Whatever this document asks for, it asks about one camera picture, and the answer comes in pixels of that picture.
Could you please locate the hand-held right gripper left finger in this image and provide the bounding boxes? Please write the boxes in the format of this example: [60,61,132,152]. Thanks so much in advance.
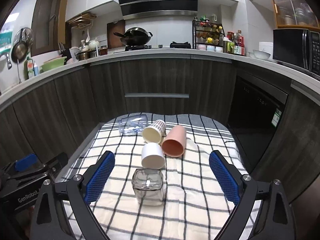
[30,151,116,240]

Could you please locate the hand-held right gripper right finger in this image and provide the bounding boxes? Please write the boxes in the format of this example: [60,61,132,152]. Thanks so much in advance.
[209,150,297,240]

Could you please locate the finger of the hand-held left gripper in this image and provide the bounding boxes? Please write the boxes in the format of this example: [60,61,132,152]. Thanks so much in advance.
[14,153,38,172]
[48,152,69,179]

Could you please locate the square clear glass cup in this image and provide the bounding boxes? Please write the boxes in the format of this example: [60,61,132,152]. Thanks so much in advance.
[132,168,165,206]

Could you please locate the plain white cup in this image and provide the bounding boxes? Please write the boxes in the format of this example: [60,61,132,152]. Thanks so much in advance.
[141,142,166,170]

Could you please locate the clear bluish glass cup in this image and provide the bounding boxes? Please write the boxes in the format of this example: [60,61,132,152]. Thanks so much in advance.
[117,114,150,136]

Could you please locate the pink cup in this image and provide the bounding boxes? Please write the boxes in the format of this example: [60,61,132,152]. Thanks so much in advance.
[161,125,187,158]

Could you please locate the cream patterned cup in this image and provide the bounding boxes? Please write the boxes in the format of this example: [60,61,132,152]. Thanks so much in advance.
[142,119,167,145]

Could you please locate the checked white cloth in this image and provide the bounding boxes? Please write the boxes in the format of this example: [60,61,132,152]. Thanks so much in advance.
[54,113,251,240]

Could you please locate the black dishwasher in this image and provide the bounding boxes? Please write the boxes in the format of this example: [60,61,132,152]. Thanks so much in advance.
[226,76,289,172]

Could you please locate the green dish soap bottle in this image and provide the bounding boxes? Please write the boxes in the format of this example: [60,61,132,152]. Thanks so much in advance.
[24,56,36,80]

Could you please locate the green plastic basin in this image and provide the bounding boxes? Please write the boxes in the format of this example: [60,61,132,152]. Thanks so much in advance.
[40,56,68,73]

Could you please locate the hanging frying pan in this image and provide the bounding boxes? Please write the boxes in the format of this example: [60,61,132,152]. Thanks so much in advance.
[11,42,28,64]

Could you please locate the steel pot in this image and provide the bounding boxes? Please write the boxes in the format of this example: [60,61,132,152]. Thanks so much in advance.
[76,50,98,61]

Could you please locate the black knife block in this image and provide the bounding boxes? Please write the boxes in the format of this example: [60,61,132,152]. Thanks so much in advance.
[58,42,72,58]

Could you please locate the dark wood base cabinets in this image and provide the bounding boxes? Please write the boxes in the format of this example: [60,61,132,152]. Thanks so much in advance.
[0,54,320,205]

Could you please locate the white teapot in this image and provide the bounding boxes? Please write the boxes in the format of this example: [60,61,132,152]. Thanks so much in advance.
[88,38,101,51]

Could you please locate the hanging glass pan lid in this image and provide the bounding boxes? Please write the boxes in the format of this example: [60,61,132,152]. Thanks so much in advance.
[13,27,34,53]

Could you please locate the white bowl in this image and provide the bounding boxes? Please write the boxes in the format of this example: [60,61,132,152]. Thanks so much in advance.
[248,49,272,61]

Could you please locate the red label sauce bottle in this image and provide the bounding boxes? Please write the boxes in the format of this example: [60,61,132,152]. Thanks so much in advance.
[236,30,246,56]

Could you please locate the white rice cooker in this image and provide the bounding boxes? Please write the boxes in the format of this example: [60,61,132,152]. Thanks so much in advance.
[258,41,274,54]

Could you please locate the dark wooden cutting board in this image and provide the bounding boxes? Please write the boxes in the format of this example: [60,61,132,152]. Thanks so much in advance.
[107,19,126,49]

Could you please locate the black spice rack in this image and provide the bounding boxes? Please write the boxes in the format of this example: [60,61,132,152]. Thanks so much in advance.
[192,17,225,53]

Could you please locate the black gas stove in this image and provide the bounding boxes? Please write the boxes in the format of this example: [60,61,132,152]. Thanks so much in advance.
[124,41,192,51]

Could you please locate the light wooden boards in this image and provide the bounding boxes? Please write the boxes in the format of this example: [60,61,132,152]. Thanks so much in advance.
[67,12,97,27]

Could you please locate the black wok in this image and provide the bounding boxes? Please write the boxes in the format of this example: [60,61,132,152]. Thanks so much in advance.
[113,26,153,47]

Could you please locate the black microwave oven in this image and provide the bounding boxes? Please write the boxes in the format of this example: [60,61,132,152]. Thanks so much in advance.
[272,28,320,77]

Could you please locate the glass door wooden cabinet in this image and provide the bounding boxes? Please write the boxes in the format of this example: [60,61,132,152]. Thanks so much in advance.
[270,0,320,32]

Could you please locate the grey drawer handle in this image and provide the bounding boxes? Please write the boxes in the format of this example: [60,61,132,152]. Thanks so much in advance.
[124,93,190,99]

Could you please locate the brown window frame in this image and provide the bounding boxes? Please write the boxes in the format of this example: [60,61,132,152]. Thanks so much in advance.
[31,0,70,57]

